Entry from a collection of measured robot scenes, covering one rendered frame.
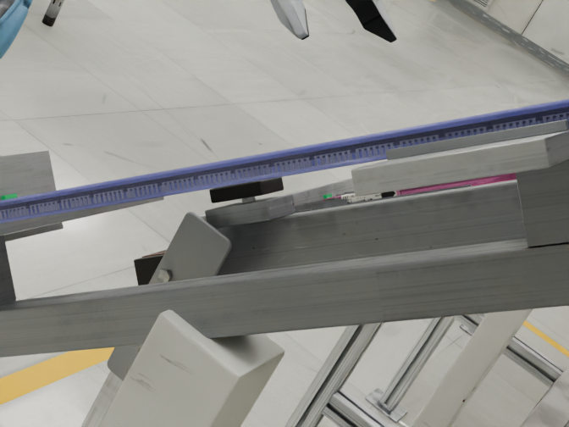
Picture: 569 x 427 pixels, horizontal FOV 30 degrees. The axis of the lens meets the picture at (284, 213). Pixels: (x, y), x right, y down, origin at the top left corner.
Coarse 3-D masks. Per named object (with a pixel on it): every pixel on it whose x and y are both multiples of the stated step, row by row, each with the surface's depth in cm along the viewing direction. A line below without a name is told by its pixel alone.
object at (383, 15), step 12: (348, 0) 72; (360, 0) 72; (372, 0) 72; (360, 12) 73; (372, 12) 72; (384, 12) 73; (372, 24) 73; (384, 24) 73; (384, 36) 73; (396, 36) 73
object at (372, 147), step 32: (416, 128) 42; (448, 128) 41; (480, 128) 41; (512, 128) 40; (224, 160) 46; (256, 160) 45; (288, 160) 45; (320, 160) 44; (352, 160) 43; (64, 192) 50; (96, 192) 49; (128, 192) 48; (160, 192) 48
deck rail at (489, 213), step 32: (448, 192) 82; (480, 192) 81; (512, 192) 80; (256, 224) 90; (288, 224) 89; (320, 224) 87; (352, 224) 86; (384, 224) 85; (416, 224) 84; (448, 224) 82; (480, 224) 81; (512, 224) 80; (256, 256) 90; (288, 256) 89; (320, 256) 88; (352, 256) 86
